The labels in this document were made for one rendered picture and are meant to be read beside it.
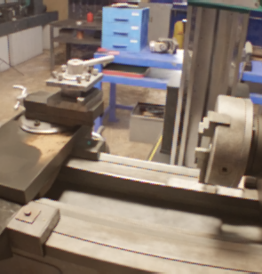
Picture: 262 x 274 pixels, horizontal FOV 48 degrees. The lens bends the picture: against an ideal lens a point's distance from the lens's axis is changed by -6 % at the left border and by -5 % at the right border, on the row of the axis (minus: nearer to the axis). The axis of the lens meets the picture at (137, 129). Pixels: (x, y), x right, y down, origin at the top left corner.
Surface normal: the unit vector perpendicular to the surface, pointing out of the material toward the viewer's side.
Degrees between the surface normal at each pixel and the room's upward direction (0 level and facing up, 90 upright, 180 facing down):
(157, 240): 0
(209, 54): 90
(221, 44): 90
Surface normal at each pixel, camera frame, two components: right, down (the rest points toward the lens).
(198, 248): 0.06, -0.89
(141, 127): -0.18, 0.43
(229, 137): -0.17, -0.11
